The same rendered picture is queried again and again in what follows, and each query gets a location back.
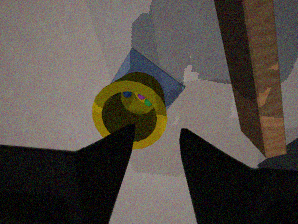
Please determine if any brown rectangular block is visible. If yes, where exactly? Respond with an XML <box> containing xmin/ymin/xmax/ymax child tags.
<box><xmin>214</xmin><ymin>0</ymin><xmax>287</xmax><ymax>158</ymax></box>

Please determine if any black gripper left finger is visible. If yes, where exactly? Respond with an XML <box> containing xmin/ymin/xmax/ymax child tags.
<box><xmin>0</xmin><ymin>124</ymin><xmax>135</xmax><ymax>224</ymax></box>

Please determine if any purple marble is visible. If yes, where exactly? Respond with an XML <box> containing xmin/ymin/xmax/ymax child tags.
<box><xmin>138</xmin><ymin>94</ymin><xmax>145</xmax><ymax>100</ymax></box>

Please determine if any dark blue marble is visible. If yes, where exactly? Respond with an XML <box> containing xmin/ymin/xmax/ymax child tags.
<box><xmin>123</xmin><ymin>91</ymin><xmax>132</xmax><ymax>98</ymax></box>

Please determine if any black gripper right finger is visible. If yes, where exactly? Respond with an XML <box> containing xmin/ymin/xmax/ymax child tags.
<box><xmin>179</xmin><ymin>128</ymin><xmax>298</xmax><ymax>224</ymax></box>

